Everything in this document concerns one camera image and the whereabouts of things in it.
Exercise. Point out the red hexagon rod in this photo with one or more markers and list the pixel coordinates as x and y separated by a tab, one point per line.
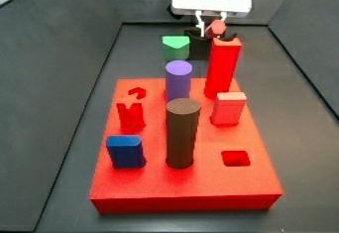
215	29

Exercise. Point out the tall red arch block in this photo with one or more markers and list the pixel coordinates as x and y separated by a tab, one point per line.
222	66

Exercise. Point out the light red square peg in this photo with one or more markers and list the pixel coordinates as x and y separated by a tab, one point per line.
229	108

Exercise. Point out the blue rounded peg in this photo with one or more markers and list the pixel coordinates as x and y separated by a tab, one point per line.
126	151

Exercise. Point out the red star peg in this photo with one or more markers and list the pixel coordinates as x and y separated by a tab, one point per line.
131	118

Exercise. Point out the dark brown cylinder peg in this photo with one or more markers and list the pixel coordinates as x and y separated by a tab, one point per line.
182	120

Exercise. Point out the purple cylinder peg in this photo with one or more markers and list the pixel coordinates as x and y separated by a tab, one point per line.
178	79

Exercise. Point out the black curved cradle stand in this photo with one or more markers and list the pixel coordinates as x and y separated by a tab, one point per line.
203	48

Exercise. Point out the green triangular peg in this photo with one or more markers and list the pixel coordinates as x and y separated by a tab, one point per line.
175	47

